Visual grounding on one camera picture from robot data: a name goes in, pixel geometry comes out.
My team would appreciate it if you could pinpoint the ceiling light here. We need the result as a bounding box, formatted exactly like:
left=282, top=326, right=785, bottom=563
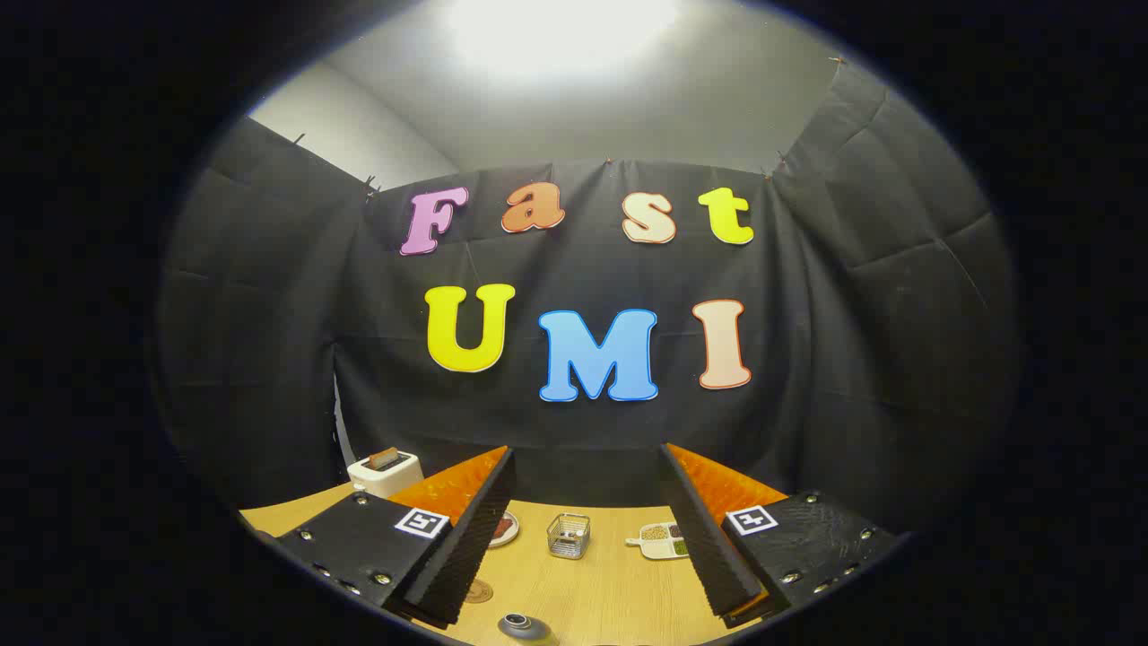
left=444, top=0, right=683, bottom=83

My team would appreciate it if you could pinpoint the white toaster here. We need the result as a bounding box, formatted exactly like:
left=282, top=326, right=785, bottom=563
left=347, top=447, right=424, bottom=500

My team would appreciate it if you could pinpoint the wooden table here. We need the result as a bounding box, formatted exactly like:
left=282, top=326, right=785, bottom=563
left=238, top=482, right=790, bottom=646

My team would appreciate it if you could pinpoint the silver bottle with green label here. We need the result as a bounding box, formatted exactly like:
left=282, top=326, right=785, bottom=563
left=498, top=613, right=550, bottom=643

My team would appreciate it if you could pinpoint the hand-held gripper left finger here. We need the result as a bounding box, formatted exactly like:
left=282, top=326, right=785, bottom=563
left=254, top=446, right=517, bottom=631

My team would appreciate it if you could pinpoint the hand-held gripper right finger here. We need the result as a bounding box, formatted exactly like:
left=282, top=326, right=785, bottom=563
left=661, top=443, right=902, bottom=629

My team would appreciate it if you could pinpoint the black backdrop cloth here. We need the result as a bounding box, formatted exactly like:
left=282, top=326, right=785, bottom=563
left=157, top=58, right=1019, bottom=539

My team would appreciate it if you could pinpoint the white divided dish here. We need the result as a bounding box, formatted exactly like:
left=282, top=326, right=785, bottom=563
left=626, top=522, right=690, bottom=561

